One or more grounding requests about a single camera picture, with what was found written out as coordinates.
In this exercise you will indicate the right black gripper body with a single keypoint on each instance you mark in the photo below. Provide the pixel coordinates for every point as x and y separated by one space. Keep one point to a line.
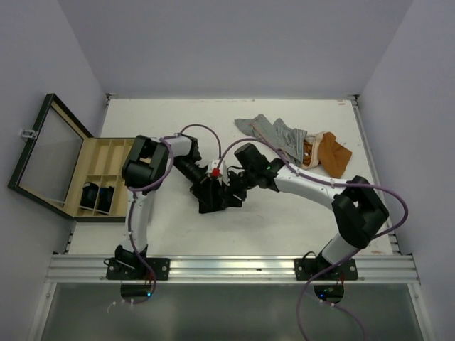
239 183

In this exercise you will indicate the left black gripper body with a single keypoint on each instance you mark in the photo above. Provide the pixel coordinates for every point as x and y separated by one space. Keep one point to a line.
197 187

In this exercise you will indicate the black underwear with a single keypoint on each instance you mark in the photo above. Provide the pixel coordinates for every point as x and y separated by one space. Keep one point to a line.
89 195
106 195
209 207

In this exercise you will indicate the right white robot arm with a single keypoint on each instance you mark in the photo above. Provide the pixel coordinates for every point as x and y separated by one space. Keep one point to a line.
358 210

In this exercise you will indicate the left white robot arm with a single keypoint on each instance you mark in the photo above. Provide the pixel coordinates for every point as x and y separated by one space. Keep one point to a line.
147 165

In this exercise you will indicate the grey striped underwear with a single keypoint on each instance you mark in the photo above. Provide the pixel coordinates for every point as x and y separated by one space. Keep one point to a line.
290 141

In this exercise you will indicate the orange underwear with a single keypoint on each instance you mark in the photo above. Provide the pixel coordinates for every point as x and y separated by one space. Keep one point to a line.
323 149

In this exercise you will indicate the rolled black underwear in box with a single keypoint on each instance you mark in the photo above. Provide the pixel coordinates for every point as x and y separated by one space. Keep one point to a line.
89 195

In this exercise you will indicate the wooden compartment organizer box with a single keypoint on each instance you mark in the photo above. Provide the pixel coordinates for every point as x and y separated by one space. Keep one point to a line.
100 161

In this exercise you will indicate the glass box lid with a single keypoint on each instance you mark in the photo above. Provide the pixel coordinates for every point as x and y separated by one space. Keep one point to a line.
45 166

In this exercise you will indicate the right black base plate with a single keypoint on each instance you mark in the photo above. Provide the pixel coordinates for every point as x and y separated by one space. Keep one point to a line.
310 264

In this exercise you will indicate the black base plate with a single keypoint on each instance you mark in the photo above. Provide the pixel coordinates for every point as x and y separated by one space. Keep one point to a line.
158 268
310 264

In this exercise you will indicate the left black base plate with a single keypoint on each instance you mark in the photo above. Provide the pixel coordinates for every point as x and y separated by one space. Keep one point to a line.
158 268

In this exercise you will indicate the aluminium mounting rail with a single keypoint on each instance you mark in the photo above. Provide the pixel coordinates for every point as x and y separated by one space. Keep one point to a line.
394 269

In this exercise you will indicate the white wall latch clip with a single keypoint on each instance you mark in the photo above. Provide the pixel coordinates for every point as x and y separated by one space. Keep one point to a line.
28 134

